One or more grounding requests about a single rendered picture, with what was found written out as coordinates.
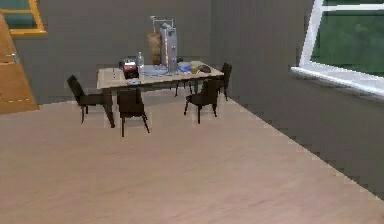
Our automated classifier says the clear plastic bottle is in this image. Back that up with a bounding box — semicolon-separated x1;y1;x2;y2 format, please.
136;51;145;76

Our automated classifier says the white framed window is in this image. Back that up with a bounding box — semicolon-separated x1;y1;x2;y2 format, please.
290;0;384;98

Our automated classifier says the light wooden dining table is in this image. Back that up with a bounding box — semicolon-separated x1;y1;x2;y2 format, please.
96;62;225;129

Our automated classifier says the brown furry tall object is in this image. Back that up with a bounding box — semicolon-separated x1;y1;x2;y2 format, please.
147;31;163;66

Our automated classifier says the red and black toaster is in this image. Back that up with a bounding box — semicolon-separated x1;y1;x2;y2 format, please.
122;58;140;80

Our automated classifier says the dark brown dining chair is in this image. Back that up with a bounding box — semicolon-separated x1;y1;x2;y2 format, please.
218;61;233;102
66;74;106;125
116;87;151;138
183;78;222;125

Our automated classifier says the tall grey metal appliance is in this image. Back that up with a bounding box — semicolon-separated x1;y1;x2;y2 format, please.
150;15;179;74

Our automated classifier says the blue bowl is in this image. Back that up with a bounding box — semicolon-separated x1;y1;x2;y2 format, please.
177;61;193;73

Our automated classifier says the orange wooden room door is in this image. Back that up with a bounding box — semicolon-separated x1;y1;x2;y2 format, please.
0;12;40;116

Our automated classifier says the grey blue flat plate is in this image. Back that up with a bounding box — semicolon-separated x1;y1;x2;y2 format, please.
143;64;169;77

